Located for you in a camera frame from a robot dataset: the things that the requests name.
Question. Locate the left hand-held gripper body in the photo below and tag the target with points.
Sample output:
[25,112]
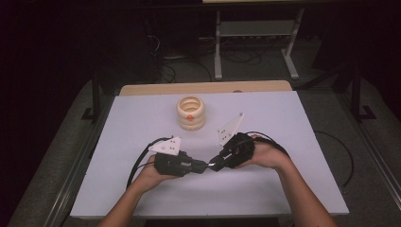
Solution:
[170,164]

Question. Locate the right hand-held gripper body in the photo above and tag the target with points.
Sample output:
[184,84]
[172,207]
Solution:
[239,151]

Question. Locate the person's left hand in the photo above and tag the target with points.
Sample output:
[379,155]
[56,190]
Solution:
[151,179]

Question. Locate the person's right hand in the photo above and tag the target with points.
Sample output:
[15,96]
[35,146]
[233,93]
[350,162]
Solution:
[268,156]

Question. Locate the white board sheet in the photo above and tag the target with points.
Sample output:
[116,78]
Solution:
[205,195]

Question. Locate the cream ringed holder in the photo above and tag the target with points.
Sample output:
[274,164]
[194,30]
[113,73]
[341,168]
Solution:
[190,121]

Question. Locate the wooden table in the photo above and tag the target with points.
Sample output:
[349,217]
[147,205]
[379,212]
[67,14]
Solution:
[205,87]

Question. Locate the black metal stand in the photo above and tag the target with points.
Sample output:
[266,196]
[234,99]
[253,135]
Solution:
[356,94]
[95,94]

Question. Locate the aluminium rail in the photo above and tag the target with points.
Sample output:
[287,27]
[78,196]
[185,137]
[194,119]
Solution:
[72,186]
[378,160]

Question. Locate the white metal desk frame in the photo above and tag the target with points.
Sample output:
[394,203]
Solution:
[255,27]

